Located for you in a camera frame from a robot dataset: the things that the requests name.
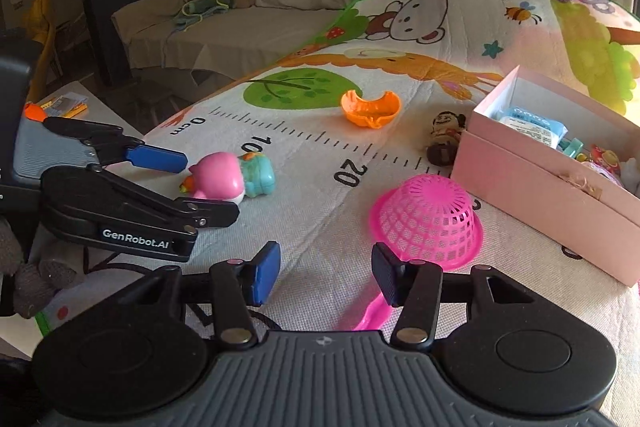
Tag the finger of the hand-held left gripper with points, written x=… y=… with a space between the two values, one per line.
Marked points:
x=150 y=202
x=155 y=158

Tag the pink cardboard box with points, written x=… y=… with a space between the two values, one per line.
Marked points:
x=525 y=197

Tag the person's left hand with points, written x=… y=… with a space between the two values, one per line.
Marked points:
x=35 y=279

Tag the colourful booklet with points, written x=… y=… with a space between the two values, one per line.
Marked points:
x=65 y=105

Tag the green cloth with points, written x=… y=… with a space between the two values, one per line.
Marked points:
x=205 y=4

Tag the orange plastic bowl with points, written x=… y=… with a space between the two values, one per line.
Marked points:
x=370 y=114

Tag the small orange toy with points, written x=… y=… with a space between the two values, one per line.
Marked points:
x=34 y=112

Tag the pink plastic spoon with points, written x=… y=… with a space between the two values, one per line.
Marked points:
x=372 y=314

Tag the blue white wipes pack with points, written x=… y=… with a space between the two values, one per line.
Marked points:
x=530 y=124

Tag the brown cartoon figurine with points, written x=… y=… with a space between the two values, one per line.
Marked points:
x=445 y=132

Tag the white side table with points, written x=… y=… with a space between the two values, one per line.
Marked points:
x=100 y=117

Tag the pink plastic basket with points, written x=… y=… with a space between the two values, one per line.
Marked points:
x=430 y=212

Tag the dark cabinet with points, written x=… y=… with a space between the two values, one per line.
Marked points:
x=130 y=32

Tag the yellow cloth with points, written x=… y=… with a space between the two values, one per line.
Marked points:
x=40 y=22

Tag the printed cartoon play mat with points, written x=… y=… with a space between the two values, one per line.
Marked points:
x=320 y=187

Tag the pink penguin toy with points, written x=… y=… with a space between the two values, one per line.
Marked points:
x=220 y=177

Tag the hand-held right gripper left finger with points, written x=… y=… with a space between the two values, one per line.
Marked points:
x=262 y=274

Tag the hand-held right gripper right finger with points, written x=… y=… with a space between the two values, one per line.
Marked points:
x=387 y=274

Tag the teal plastic toy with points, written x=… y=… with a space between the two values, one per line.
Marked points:
x=260 y=174

